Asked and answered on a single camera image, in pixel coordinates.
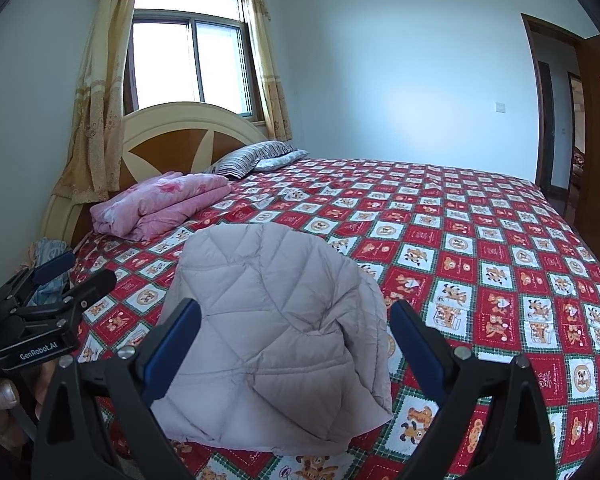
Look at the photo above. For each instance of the narrow yellow lace curtain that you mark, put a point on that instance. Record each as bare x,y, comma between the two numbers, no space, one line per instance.
267,60

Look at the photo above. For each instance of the wood framed window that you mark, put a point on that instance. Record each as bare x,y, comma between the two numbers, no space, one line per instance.
190,45

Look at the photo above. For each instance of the brown door frame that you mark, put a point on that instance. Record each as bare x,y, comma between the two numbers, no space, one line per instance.
530,100

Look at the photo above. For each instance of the wide yellow lace curtain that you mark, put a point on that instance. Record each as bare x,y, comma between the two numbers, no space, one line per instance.
100,110

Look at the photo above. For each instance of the cream and wood headboard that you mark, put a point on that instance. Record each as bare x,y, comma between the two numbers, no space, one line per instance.
170,130

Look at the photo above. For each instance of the blue cloth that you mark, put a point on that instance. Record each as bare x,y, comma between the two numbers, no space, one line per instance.
50,250

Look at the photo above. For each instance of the white wall switch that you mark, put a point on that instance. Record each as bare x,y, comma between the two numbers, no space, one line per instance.
500,106

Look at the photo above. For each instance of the grey patterned pillow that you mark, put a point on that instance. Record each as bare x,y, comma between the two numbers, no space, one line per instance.
285,159

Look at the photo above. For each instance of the light grey quilted down jacket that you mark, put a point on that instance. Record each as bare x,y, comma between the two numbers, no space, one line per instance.
270,335

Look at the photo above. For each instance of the pink folded quilt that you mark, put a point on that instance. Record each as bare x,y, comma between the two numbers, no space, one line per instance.
160,202

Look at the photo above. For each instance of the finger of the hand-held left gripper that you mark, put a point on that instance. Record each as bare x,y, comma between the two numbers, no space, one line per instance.
92,290
55,267

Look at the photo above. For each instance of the red checked printed blanket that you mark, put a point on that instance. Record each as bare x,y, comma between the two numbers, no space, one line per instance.
480,270

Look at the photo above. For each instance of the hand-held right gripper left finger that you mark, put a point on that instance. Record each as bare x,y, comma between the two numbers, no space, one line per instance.
172,355

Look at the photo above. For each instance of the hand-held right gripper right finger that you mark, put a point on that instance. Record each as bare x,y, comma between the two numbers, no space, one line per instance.
420,355

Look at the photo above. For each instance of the person's left hand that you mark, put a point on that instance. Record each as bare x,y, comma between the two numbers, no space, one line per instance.
0,405

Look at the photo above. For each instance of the striped pillow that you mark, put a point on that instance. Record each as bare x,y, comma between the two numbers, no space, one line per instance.
245,157

